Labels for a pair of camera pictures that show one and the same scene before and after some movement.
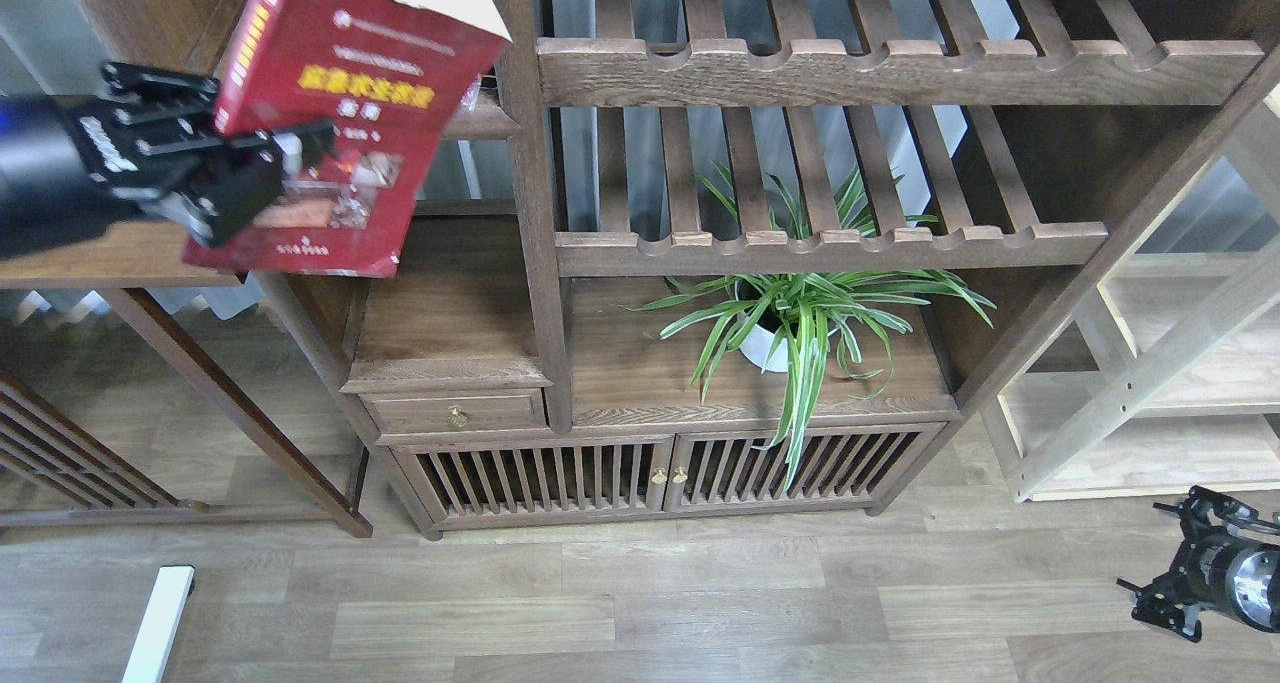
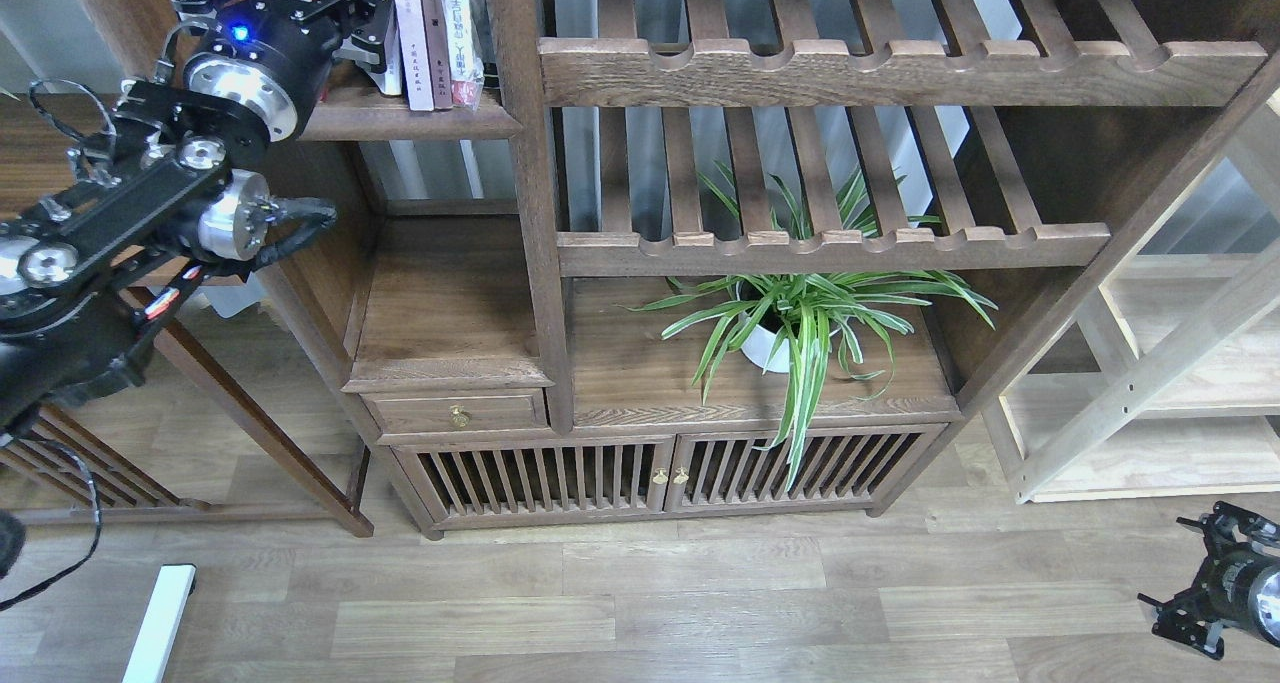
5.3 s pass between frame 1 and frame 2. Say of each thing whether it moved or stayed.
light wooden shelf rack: stayed
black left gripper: moved
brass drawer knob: stayed
